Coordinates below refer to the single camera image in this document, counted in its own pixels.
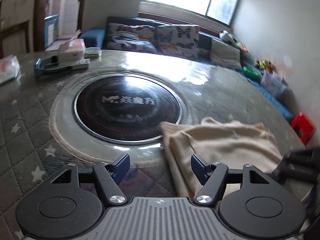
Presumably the cream beige garment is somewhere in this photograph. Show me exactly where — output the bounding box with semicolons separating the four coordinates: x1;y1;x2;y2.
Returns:
159;117;282;199

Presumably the red plastic stool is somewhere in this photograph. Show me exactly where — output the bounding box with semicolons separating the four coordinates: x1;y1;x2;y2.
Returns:
290;112;317;146

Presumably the round black induction cooktop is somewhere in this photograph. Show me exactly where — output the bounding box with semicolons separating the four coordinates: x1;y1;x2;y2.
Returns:
73;73;183;145

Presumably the colourful toy pile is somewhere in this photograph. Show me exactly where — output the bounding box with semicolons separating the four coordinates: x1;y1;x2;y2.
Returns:
235;42;290;98

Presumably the green plastic toy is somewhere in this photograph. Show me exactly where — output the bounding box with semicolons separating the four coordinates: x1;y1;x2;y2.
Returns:
242;66;260;80

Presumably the grey plain cushion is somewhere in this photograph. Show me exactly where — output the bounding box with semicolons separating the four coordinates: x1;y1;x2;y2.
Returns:
210;38;242;71

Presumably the stack of green booklets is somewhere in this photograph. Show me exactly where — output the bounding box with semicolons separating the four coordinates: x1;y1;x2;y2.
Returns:
84;47;102;59

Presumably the white small box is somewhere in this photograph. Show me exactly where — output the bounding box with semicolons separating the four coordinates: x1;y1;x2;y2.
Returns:
57;43;85;62

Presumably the pink tissue pack far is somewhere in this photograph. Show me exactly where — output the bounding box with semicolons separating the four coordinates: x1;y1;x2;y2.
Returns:
59;38;86;50

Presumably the pink tissue pack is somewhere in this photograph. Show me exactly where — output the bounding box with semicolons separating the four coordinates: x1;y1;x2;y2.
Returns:
0;55;20;85
59;38;86;50

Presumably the blue corner sofa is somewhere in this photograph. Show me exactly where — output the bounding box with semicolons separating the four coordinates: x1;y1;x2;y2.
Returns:
80;16;294;122

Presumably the right butterfly pillow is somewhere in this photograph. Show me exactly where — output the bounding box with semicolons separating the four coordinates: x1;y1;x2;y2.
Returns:
156;24;200;59

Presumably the butterfly pillow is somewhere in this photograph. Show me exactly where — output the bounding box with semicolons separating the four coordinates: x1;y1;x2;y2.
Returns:
156;24;200;59
106;23;158;54

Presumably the white panda plush toy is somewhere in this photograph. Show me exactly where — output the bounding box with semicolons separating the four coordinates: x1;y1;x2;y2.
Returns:
219;30;236;44

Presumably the left butterfly pillow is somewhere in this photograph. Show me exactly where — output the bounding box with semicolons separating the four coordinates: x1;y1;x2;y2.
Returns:
106;23;158;54

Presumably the pink tissue pack near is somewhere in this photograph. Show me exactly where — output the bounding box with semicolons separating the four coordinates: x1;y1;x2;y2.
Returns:
0;55;20;85

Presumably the blue white small cabinet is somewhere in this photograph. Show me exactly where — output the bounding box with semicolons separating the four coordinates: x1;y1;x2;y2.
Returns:
44;14;59;48

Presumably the dark wooden door frame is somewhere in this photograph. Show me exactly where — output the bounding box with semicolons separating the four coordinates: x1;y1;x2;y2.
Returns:
33;0;85;51

